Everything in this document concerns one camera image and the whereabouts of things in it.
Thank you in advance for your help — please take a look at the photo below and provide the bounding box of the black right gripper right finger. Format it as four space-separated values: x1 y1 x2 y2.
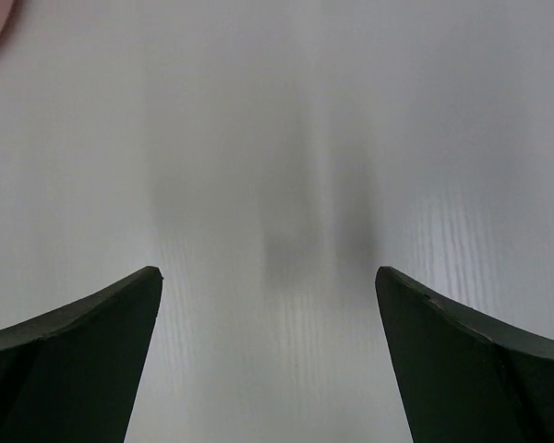
375 267 554 442

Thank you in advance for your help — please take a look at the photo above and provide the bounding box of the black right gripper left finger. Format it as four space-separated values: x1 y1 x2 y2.
0 267 163 442

